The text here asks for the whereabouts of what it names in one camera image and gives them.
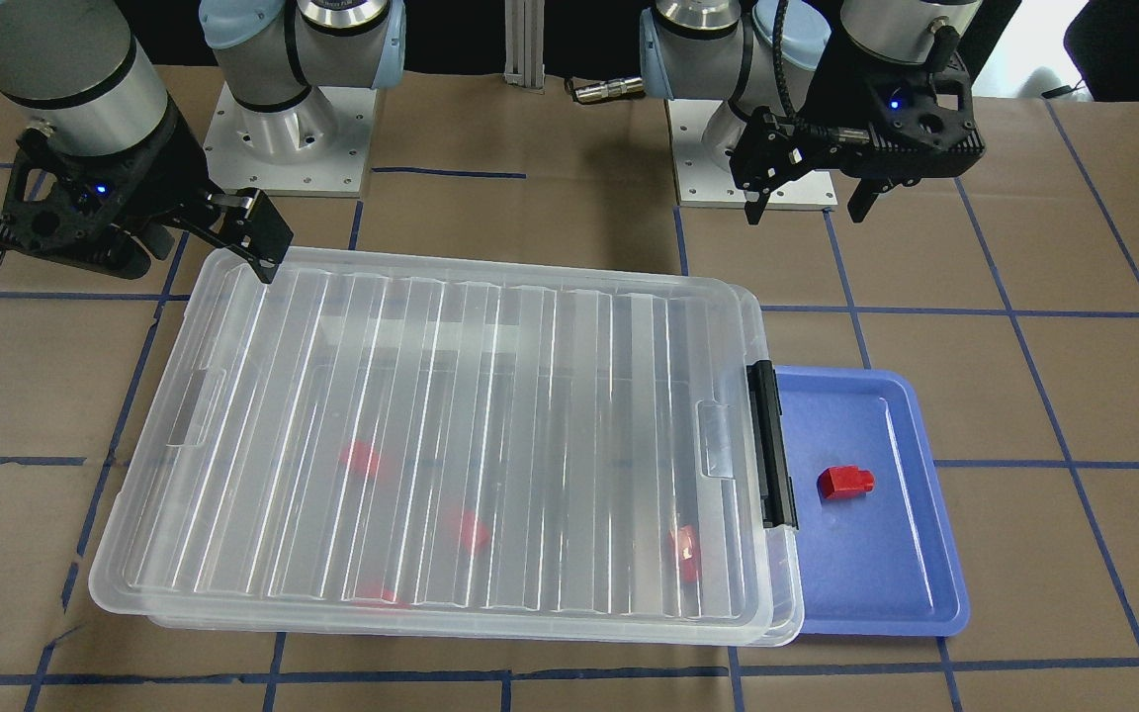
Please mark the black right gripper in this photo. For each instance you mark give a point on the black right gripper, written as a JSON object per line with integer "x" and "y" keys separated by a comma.
{"x": 166, "y": 164}

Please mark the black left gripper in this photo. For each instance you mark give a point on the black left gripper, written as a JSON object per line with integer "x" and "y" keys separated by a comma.
{"x": 848, "y": 87}

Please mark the clear plastic box lid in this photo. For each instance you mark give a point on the clear plastic box lid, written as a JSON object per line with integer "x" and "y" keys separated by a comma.
{"x": 431, "y": 435}

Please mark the red block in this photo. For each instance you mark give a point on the red block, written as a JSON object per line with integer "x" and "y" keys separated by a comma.
{"x": 378, "y": 596}
{"x": 684, "y": 546}
{"x": 466, "y": 530}
{"x": 361, "y": 462}
{"x": 845, "y": 482}

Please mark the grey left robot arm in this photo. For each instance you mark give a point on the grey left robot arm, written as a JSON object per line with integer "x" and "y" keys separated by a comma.
{"x": 723, "y": 51}

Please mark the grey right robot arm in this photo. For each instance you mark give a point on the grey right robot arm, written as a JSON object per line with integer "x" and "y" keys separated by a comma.
{"x": 78, "y": 68}

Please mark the clear plastic storage box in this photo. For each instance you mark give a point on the clear plastic storage box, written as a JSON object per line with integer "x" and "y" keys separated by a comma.
{"x": 777, "y": 494}

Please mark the red block in box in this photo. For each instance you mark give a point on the red block in box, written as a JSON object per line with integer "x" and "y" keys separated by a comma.
{"x": 466, "y": 530}
{"x": 378, "y": 596}
{"x": 361, "y": 462}
{"x": 684, "y": 546}

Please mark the blue plastic tray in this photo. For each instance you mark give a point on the blue plastic tray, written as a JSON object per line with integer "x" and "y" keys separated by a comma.
{"x": 883, "y": 564}

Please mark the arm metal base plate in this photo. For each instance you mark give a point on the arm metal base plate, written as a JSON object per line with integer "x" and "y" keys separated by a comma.
{"x": 701, "y": 133}
{"x": 320, "y": 148}

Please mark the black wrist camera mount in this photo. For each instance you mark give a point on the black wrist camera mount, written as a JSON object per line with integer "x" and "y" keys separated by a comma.
{"x": 920, "y": 123}
{"x": 81, "y": 211}

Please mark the black box latch handle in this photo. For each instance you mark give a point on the black box latch handle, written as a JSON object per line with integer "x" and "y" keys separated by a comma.
{"x": 776, "y": 490}

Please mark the aluminium frame post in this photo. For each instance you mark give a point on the aluminium frame post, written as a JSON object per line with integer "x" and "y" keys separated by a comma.
{"x": 523, "y": 44}

